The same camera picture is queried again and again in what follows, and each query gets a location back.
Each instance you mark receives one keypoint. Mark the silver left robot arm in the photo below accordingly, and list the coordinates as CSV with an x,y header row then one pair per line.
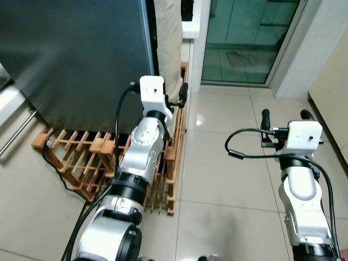
x,y
144,144

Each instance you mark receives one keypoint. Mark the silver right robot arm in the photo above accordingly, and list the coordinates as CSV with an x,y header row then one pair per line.
x,y
299,187

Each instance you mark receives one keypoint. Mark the large beige fridge cover cloth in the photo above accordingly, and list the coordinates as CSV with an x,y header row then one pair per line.
x,y
168,38

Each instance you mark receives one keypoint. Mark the dark grey fridge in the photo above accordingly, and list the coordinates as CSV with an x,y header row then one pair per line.
x,y
70,54

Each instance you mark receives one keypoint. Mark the tall beige cabinet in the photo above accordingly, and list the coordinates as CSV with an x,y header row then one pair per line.
x,y
331,98

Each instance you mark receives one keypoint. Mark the narrow white countertop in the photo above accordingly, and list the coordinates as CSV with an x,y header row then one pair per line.
x,y
189,30

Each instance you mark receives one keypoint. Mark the green glass door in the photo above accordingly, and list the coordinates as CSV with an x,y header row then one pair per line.
x,y
244,38

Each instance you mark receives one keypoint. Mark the black kitchen appliance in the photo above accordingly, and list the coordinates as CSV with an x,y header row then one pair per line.
x,y
187,10

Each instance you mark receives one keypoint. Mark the wooden wine rack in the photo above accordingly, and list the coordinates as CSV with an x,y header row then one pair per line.
x,y
41,140

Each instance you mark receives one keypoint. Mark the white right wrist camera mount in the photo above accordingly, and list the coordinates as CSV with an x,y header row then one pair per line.
x,y
305,136

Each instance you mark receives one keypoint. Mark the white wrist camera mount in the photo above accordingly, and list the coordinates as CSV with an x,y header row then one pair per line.
x,y
152,89
305,136

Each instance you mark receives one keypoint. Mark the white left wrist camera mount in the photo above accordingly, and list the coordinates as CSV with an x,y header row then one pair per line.
x,y
152,89

